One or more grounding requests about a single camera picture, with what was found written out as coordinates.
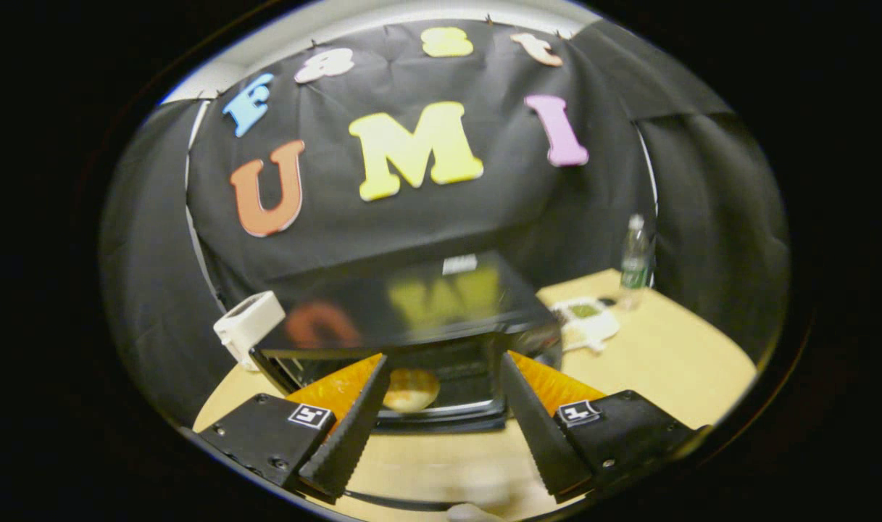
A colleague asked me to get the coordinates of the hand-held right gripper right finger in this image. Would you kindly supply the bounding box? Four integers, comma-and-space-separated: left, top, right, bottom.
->
499, 352, 704, 505

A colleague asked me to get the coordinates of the white divided grain dish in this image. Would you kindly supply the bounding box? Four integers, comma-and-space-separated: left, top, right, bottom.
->
549, 296, 621, 354

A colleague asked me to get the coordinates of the white toaster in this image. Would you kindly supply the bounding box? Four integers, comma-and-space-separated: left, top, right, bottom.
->
213, 291, 287, 372

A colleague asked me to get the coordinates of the round bread bun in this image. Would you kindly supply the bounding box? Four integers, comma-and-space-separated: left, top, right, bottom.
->
384, 368, 441, 413

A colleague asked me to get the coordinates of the black backdrop cloth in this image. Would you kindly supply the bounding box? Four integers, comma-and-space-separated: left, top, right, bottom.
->
100, 18, 793, 428

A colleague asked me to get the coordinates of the clear plastic water bottle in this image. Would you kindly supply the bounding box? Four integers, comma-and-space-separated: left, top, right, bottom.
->
619, 214, 652, 311

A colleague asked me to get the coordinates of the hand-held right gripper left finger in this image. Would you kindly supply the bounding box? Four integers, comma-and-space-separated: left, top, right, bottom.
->
196, 353, 392, 501

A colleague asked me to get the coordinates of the black electric oven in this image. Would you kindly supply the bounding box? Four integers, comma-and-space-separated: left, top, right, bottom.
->
251, 250, 565, 436

